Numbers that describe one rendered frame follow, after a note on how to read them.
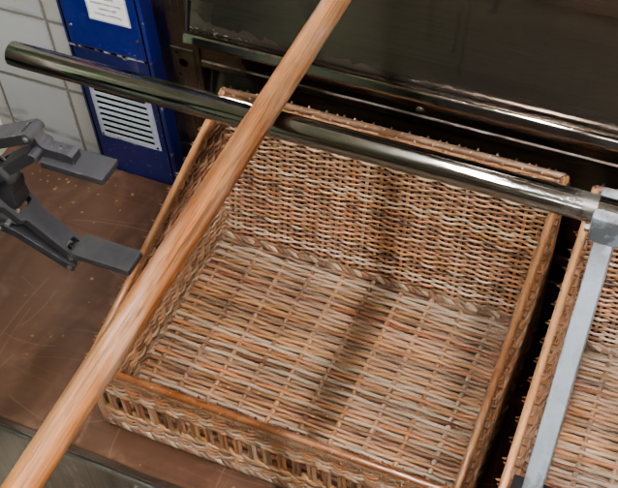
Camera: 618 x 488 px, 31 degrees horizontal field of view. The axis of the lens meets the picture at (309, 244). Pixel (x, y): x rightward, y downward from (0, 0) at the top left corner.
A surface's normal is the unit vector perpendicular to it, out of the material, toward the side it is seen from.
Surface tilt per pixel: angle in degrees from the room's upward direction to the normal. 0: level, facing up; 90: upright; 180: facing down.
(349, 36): 70
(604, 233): 90
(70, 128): 90
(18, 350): 0
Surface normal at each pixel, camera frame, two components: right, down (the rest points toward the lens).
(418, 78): -0.40, 0.45
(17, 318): -0.07, -0.64
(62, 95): -0.41, 0.71
